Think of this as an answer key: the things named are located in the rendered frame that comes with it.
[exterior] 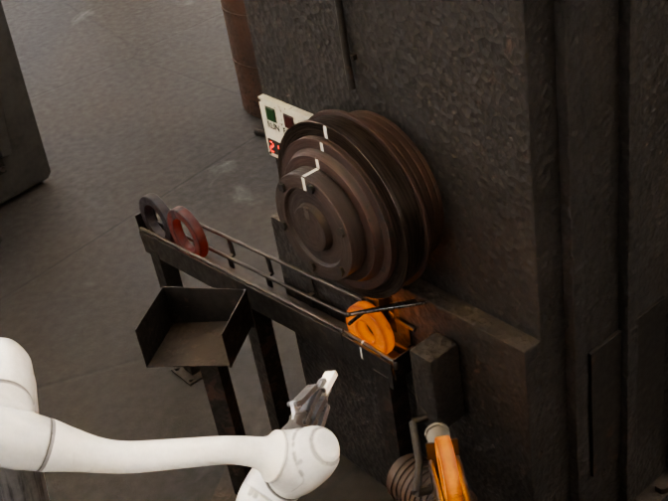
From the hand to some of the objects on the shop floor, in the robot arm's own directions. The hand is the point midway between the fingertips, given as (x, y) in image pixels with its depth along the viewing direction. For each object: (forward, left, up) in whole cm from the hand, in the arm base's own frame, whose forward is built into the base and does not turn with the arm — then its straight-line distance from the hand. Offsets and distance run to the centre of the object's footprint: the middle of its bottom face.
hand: (326, 383), depth 242 cm
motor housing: (+17, -11, -87) cm, 89 cm away
